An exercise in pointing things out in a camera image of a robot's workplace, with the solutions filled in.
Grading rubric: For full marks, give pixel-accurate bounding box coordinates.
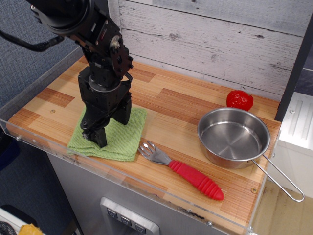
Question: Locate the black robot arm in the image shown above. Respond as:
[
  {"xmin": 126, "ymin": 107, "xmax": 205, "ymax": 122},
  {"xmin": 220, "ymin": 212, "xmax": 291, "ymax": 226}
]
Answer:
[{"xmin": 0, "ymin": 0, "xmax": 133, "ymax": 147}]

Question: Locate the green cloth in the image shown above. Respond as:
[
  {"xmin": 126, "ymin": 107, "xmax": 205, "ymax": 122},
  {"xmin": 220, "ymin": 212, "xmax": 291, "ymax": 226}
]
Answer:
[{"xmin": 67, "ymin": 108, "xmax": 147, "ymax": 162}]

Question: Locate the red toy strawberry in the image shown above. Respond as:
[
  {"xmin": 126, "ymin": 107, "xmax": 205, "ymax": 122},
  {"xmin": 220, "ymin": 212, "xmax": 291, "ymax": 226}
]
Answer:
[{"xmin": 226, "ymin": 90, "xmax": 254, "ymax": 111}]

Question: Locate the silver button panel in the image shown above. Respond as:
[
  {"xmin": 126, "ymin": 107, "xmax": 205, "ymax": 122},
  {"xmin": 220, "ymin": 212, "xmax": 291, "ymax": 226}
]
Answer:
[{"xmin": 100, "ymin": 197, "xmax": 160, "ymax": 235}]

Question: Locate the stainless steel pan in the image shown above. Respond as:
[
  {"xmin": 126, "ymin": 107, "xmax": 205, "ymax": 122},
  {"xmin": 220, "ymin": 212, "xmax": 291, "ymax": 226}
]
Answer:
[{"xmin": 197, "ymin": 107, "xmax": 305, "ymax": 203}]

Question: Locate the dark grey right post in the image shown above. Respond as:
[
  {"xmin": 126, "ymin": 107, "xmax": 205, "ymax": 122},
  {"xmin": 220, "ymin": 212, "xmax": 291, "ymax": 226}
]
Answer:
[{"xmin": 274, "ymin": 16, "xmax": 313, "ymax": 122}]

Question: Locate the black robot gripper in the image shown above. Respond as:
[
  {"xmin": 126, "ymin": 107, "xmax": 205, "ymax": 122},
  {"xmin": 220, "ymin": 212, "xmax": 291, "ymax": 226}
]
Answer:
[{"xmin": 78, "ymin": 67, "xmax": 132, "ymax": 148}]

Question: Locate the yellow object bottom left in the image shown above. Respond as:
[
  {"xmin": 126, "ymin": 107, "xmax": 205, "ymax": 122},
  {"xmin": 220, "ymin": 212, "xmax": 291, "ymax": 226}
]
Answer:
[{"xmin": 18, "ymin": 224, "xmax": 45, "ymax": 235}]

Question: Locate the black braided cable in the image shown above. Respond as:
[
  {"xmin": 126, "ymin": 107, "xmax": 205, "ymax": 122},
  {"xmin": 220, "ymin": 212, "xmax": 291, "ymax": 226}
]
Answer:
[{"xmin": 0, "ymin": 221, "xmax": 18, "ymax": 235}]

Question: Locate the clear acrylic guard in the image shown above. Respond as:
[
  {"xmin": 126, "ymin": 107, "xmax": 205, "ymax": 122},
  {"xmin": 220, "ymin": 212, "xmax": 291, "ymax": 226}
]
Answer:
[{"xmin": 7, "ymin": 49, "xmax": 272, "ymax": 235}]

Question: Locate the red handled metal fork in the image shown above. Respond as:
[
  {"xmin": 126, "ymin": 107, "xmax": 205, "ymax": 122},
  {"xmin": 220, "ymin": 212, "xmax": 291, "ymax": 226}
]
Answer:
[{"xmin": 138, "ymin": 141, "xmax": 224, "ymax": 201}]

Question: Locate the white appliance at right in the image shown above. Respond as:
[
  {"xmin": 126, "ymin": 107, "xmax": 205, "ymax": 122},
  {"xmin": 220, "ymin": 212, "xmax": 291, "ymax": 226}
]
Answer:
[{"xmin": 271, "ymin": 92, "xmax": 313, "ymax": 198}]

